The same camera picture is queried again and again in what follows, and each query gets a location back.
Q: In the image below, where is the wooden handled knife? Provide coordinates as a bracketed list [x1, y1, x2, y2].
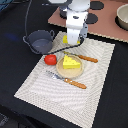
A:
[63, 51, 98, 63]

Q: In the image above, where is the yellow butter box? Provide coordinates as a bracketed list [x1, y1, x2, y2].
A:
[63, 35, 80, 45]

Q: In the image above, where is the yellow cheese wedge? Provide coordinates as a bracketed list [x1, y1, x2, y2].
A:
[63, 55, 81, 69]

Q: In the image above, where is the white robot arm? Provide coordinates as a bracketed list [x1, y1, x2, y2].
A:
[48, 0, 90, 45]

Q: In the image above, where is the black stove burner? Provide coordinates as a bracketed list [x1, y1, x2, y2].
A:
[90, 1, 104, 10]
[86, 13, 98, 24]

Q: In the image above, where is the wooden handled fork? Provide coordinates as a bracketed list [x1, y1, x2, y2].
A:
[46, 71, 87, 89]

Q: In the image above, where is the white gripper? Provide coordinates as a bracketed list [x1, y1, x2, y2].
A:
[66, 10, 88, 45]

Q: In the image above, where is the grey pot with handle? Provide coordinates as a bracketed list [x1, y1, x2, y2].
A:
[23, 30, 55, 55]

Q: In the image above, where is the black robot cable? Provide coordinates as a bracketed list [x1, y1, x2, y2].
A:
[22, 0, 84, 55]

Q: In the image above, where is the small grey pot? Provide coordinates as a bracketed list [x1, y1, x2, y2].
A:
[59, 6, 67, 19]

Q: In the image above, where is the red toy tomato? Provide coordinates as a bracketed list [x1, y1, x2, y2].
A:
[44, 54, 57, 65]

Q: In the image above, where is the pink toy stove board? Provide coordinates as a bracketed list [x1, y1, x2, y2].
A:
[48, 0, 128, 42]

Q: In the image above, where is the beige bowl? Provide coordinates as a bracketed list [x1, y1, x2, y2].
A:
[117, 4, 128, 31]

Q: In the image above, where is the round wooden plate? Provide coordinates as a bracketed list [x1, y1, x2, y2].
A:
[56, 55, 84, 79]

